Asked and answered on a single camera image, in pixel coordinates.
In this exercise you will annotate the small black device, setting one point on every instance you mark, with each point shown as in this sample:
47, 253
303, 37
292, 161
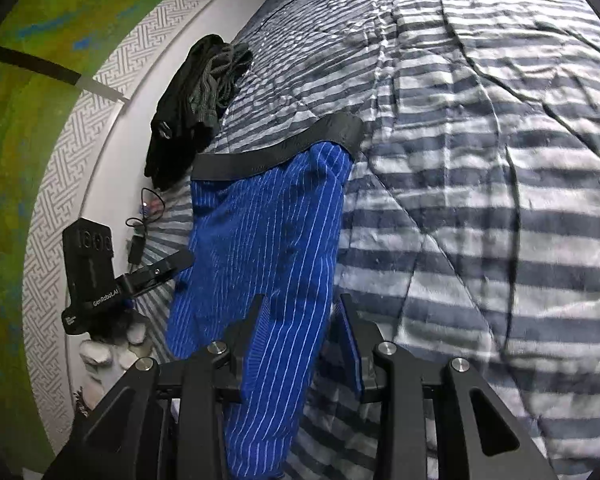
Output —
136, 251

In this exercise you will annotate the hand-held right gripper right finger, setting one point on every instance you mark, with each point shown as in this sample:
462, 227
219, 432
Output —
352, 350

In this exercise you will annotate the person's left hand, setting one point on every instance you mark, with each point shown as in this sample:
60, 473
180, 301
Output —
100, 355

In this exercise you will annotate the black and silver strip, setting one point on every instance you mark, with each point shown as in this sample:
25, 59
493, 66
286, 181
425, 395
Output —
30, 62

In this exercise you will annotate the black folded clothes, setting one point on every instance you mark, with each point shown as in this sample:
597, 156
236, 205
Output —
180, 125

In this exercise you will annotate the green wall map poster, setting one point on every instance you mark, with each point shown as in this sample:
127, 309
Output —
20, 135

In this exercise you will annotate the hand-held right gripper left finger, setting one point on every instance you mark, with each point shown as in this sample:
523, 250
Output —
252, 322

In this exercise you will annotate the blue striped shorts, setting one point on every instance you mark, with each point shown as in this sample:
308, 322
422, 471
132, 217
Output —
260, 220

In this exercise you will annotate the striped bed blanket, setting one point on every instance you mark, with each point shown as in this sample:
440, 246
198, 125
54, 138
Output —
480, 185

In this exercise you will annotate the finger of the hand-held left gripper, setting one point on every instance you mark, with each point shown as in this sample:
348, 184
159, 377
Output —
165, 262

